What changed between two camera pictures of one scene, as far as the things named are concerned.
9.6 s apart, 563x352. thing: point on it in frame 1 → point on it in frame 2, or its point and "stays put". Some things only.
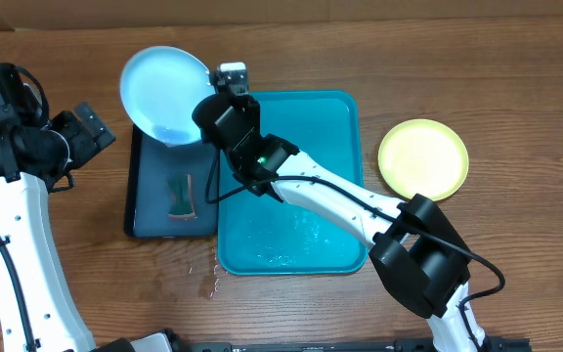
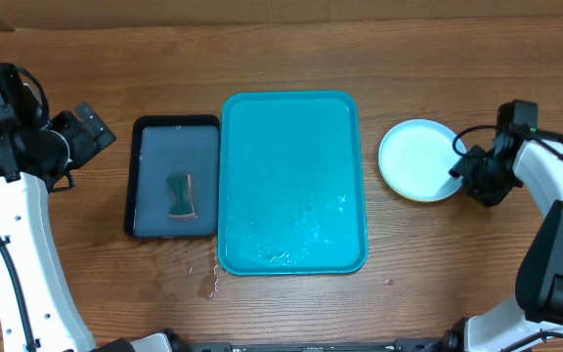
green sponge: x=182 y=198 stays put
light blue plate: x=160 y=87 → x=415 y=157
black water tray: x=150 y=199 stays put
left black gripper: x=87 y=144 stays put
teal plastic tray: x=262 y=235 stays put
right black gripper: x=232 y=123 → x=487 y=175
